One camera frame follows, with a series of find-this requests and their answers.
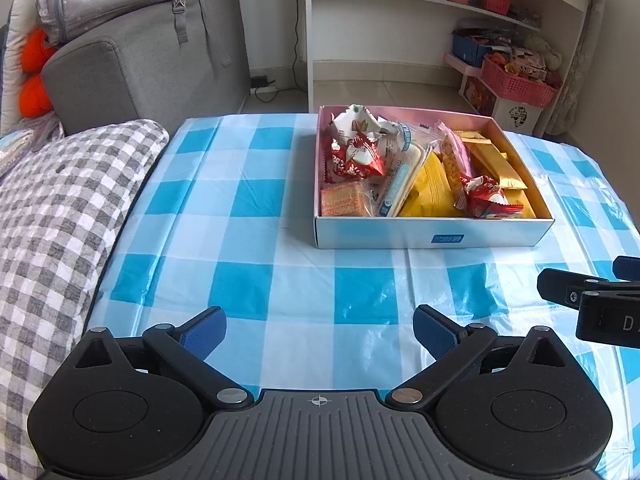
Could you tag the long clear cracker packet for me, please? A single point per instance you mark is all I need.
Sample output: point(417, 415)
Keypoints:
point(400, 180)

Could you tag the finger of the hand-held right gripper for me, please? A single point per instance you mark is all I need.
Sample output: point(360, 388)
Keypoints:
point(560, 285)
point(627, 267)

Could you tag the pale green plush toy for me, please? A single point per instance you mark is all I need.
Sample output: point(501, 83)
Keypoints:
point(542, 52)

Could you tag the white cushion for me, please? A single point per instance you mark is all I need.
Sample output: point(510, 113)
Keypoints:
point(12, 60)

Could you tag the small red basket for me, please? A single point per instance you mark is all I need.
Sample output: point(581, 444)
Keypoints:
point(496, 2)

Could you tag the pink translucent snack packet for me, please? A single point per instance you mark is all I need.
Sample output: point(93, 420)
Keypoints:
point(452, 160)

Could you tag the white printed snack packet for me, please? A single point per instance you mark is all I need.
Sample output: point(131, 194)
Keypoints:
point(355, 120)

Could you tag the pink white low rack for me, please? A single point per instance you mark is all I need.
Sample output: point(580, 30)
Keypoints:
point(457, 64)

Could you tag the red candy packet white heart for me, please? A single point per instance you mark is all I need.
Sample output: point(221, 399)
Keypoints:
point(365, 157)

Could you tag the floral curtain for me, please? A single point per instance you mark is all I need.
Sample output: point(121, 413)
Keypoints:
point(585, 60)

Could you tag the black power adapter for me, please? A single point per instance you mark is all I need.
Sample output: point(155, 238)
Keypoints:
point(261, 82)

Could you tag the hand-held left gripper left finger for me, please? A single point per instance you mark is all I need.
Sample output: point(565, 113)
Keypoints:
point(202, 332)

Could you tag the silver pink cardboard box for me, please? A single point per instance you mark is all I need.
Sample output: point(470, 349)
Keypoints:
point(375, 232)

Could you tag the shiny plastic pouch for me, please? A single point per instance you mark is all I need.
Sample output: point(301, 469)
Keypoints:
point(15, 147)

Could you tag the clear brown biscuit packet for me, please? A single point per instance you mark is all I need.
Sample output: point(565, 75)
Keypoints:
point(345, 200)

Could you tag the blue white checked tablecloth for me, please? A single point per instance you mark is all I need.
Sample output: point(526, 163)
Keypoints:
point(250, 210)

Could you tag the colourful toy box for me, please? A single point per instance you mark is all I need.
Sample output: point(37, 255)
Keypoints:
point(527, 65)

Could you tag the long gold snack packet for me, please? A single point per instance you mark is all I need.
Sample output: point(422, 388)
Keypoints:
point(492, 165)

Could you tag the plain yellow snack packet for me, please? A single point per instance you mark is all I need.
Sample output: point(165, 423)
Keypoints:
point(430, 195)

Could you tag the grey checked pillow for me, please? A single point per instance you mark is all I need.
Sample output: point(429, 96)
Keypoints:
point(60, 235)

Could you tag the orange plush toy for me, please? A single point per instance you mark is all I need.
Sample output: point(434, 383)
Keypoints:
point(32, 95)

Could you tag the blue storage box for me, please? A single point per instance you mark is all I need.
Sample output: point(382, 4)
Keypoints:
point(470, 47)

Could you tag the colourful picture box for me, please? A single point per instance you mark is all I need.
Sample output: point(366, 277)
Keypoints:
point(477, 96)

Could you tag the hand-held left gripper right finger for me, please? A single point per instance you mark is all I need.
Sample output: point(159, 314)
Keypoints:
point(435, 332)

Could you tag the white patterned box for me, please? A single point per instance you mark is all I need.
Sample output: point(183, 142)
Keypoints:
point(517, 115)

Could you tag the grey sofa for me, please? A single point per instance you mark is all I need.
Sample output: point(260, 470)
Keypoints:
point(125, 75)

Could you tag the white bookshelf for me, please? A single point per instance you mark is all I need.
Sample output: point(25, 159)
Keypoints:
point(308, 60)

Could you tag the large pink storage basket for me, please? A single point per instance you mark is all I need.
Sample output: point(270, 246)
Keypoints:
point(515, 87)

